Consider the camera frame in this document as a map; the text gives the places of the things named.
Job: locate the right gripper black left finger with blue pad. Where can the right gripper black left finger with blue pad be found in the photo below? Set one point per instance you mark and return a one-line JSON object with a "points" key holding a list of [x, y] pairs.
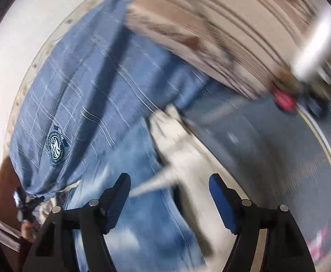
{"points": [[54, 248]]}

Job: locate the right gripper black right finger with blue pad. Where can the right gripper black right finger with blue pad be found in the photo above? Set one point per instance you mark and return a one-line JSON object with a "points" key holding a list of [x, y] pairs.
{"points": [[285, 247]]}

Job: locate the light blue denim jeans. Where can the light blue denim jeans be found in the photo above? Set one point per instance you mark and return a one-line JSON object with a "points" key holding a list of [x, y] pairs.
{"points": [[151, 234]]}

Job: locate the brown wooden headboard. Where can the brown wooden headboard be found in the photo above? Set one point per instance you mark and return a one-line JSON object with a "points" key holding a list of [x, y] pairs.
{"points": [[8, 182]]}

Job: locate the cream leaf print quilt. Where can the cream leaf print quilt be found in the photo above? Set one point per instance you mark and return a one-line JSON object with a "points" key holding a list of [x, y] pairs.
{"points": [[188, 164]]}

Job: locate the blue plaid pillow with emblem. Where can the blue plaid pillow with emblem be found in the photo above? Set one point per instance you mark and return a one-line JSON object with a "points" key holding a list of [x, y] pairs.
{"points": [[98, 81]]}

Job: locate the red round object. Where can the red round object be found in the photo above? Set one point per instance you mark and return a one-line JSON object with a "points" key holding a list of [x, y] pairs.
{"points": [[284, 101]]}

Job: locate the beige floral striped pillow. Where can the beige floral striped pillow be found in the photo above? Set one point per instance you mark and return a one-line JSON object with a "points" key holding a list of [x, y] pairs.
{"points": [[241, 43]]}

